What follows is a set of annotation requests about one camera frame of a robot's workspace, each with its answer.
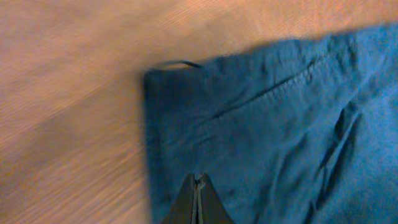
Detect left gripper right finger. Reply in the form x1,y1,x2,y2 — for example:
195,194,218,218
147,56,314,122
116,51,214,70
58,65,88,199
197,173,234,224

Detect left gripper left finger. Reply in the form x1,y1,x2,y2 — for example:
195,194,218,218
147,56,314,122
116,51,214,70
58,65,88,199
161,174,197,224

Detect navy blue shorts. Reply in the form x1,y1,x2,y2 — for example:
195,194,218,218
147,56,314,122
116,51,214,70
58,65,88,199
144,23,397,223

